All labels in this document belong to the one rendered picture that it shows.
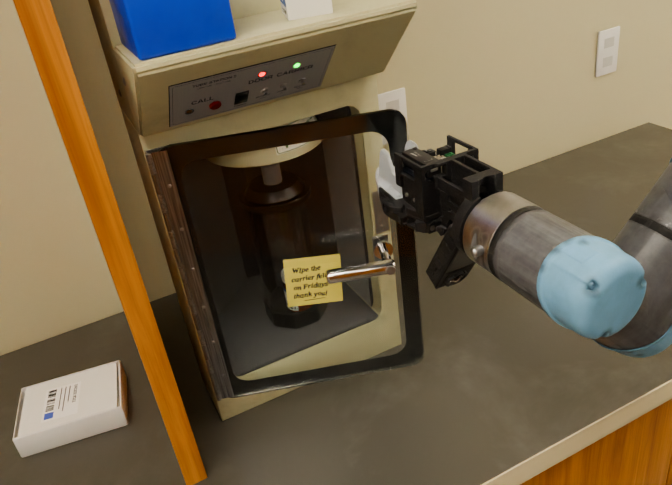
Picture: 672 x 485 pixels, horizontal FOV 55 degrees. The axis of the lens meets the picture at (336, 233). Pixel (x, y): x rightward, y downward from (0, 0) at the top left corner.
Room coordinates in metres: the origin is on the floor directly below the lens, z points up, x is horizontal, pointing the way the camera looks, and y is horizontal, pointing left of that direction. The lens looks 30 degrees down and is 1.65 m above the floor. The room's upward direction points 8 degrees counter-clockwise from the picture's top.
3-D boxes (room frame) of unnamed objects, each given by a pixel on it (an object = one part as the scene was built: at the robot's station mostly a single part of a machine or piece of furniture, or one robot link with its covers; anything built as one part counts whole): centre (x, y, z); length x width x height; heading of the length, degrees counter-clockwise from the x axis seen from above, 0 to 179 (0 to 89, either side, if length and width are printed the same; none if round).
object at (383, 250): (0.70, -0.03, 1.20); 0.10 x 0.05 x 0.03; 93
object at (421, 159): (0.59, -0.12, 1.34); 0.12 x 0.08 x 0.09; 23
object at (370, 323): (0.73, 0.05, 1.19); 0.30 x 0.01 x 0.40; 93
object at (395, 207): (0.64, -0.08, 1.31); 0.09 x 0.05 x 0.02; 23
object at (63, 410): (0.78, 0.45, 0.96); 0.16 x 0.12 x 0.04; 104
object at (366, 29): (0.73, 0.04, 1.46); 0.32 x 0.11 x 0.10; 113
